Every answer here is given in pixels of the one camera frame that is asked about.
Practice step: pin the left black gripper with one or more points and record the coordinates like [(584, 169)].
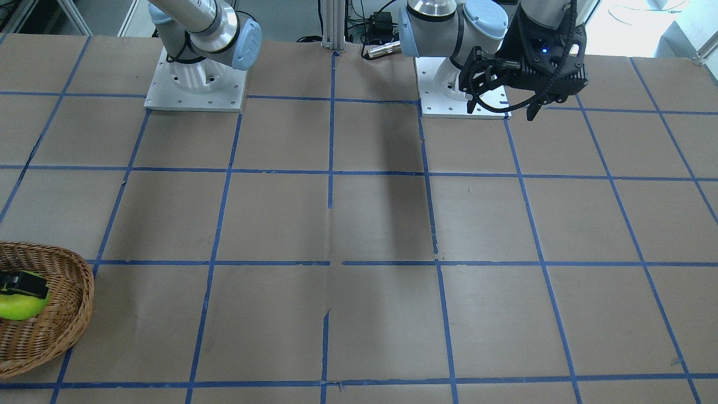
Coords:
[(516, 39)]

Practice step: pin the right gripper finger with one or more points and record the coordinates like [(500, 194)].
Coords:
[(23, 283)]

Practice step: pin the green apple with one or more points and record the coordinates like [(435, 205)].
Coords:
[(21, 307)]

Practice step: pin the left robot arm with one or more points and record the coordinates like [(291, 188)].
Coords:
[(451, 29)]

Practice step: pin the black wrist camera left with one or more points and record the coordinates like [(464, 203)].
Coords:
[(560, 43)]

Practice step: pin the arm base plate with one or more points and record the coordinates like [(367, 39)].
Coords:
[(206, 86), (440, 96)]

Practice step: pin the aluminium frame post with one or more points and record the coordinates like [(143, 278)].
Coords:
[(333, 24)]

